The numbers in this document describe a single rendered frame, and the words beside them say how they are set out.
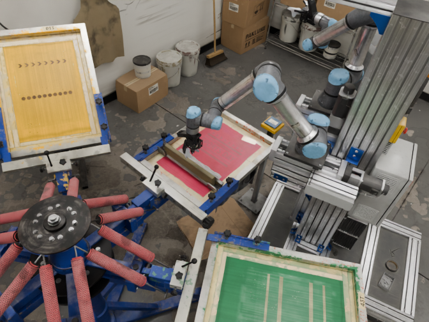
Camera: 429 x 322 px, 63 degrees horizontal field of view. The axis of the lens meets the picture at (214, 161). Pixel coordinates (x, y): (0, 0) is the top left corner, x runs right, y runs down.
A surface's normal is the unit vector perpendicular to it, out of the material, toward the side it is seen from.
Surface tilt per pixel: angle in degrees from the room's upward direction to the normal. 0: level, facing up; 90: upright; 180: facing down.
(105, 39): 90
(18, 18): 90
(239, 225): 0
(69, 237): 0
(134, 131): 0
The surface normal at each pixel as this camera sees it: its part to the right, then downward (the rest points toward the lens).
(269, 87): -0.33, 0.60
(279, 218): 0.07, -0.69
